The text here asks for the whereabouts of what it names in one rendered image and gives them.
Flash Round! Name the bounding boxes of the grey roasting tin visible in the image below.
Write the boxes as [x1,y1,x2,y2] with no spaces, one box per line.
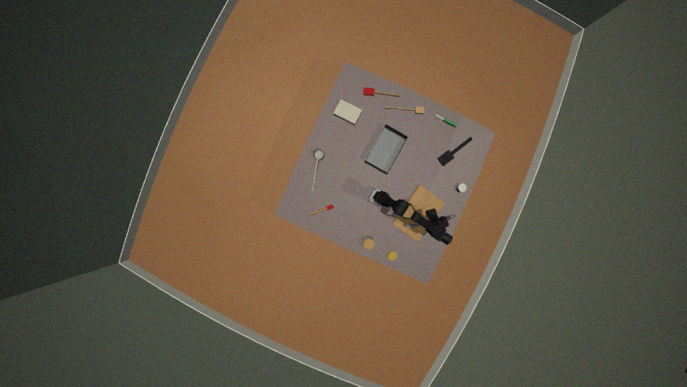
[365,124,408,174]

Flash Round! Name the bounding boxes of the cream flat rectangular block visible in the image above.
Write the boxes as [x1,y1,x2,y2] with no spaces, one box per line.
[333,100,362,124]

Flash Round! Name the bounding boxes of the wooden board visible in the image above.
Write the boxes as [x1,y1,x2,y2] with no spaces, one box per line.
[391,184,445,242]

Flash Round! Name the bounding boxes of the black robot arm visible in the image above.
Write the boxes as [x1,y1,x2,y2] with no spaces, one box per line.
[372,191,453,244]

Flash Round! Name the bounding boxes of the grey cylinder with tan lid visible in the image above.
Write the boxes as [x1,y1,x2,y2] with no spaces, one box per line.
[363,236,375,249]

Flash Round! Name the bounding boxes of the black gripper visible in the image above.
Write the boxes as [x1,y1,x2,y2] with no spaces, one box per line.
[426,209,438,225]

